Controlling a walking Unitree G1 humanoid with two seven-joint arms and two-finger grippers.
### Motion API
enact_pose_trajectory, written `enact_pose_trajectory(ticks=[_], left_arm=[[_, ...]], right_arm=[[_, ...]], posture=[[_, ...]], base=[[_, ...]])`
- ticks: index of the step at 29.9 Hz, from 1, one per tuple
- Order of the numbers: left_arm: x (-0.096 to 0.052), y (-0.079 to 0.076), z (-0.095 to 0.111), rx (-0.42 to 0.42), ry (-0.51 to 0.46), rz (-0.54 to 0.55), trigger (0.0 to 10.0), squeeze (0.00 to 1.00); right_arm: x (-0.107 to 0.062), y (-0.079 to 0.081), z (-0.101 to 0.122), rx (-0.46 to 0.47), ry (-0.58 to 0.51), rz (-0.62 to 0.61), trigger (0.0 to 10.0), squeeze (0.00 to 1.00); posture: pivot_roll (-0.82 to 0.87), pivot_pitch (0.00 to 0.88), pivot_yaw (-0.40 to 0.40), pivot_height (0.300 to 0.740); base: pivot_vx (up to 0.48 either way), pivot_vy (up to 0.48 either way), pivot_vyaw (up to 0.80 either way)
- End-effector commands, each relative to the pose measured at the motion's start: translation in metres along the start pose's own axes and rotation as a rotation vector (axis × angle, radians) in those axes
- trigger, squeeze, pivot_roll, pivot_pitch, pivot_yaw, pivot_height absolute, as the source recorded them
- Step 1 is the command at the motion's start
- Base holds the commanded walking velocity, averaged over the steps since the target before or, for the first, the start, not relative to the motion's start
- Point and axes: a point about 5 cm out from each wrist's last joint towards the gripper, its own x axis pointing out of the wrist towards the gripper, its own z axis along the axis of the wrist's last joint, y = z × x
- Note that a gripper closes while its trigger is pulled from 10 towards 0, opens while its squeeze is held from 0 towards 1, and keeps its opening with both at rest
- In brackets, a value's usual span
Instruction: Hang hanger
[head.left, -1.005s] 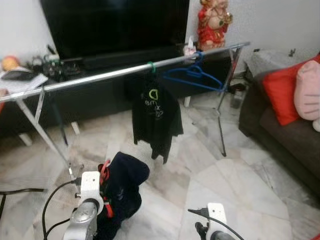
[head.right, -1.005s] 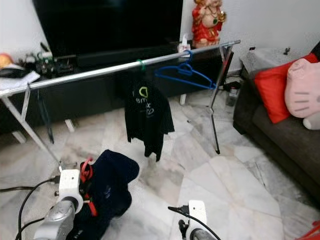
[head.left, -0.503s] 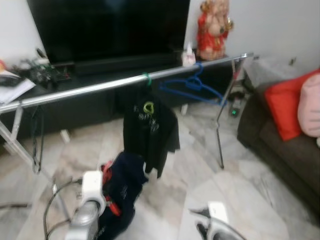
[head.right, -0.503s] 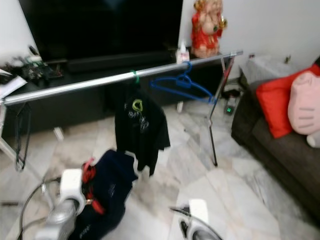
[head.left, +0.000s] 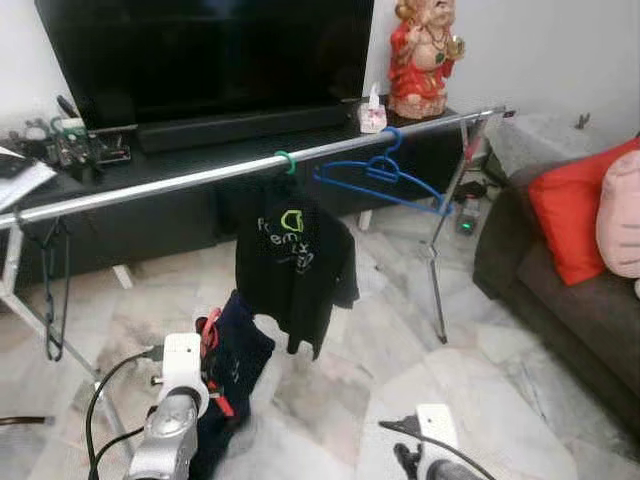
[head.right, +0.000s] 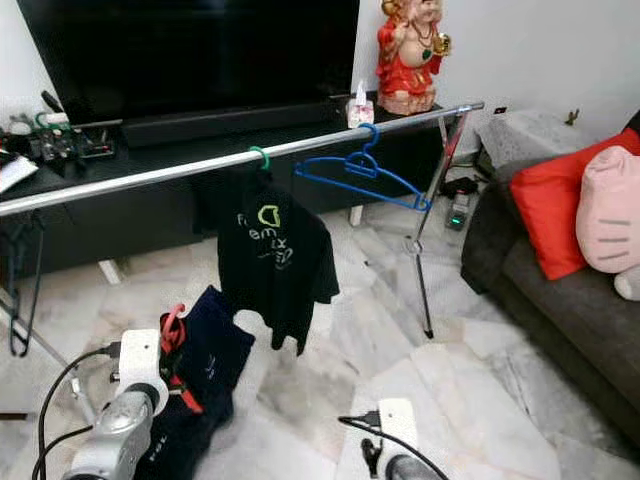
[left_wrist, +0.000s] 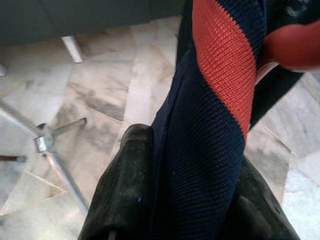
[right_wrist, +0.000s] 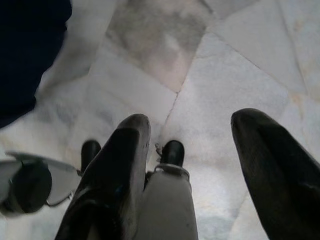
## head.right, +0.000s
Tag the green electronics board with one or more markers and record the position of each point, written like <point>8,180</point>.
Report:
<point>70,142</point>

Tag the black flat television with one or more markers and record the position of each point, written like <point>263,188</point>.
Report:
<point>190,50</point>

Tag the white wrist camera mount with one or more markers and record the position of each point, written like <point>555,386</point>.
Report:
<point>398,425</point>
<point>142,360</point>

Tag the grey white plush toy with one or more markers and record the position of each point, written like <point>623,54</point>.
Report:
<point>630,285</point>

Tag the green plastic hanger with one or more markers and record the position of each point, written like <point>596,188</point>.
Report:
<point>265,155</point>

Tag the red cushion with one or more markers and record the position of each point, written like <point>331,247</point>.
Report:
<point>550,205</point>

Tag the black soundbar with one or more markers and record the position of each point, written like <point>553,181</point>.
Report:
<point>225,122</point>

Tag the white tissue pack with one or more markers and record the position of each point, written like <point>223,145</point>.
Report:
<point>360,112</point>

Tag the black remote control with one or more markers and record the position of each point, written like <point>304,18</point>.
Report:
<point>51,101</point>

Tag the dark grey fabric sofa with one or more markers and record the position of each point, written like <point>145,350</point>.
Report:
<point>550,320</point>

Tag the blue plastic hanger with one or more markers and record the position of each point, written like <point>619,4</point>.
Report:
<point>363,165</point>

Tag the red plastic hanger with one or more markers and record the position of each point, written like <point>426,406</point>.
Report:
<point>172,330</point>

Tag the side table grey cloth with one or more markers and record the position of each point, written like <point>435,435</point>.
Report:
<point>525,135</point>

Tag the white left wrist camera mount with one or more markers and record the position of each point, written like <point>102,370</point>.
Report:
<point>142,360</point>

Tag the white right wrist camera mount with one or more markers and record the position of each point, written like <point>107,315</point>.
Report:
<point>398,425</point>

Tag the silver metal clothes rack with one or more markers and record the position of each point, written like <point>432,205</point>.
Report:
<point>140,177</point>

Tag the navy garment red stripe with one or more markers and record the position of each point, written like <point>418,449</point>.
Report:
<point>215,360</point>

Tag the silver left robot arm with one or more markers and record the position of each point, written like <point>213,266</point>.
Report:
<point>115,440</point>

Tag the white paper stack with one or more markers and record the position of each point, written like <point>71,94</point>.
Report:
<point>15,175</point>

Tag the red buddha statue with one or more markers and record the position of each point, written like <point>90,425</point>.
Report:
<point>410,55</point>

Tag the black television console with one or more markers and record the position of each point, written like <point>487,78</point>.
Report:
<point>140,215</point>

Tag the pink cat face cushion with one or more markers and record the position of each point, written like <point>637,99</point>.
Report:
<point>610,210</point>

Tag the black t-shirt green print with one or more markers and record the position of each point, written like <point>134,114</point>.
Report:
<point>275,290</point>

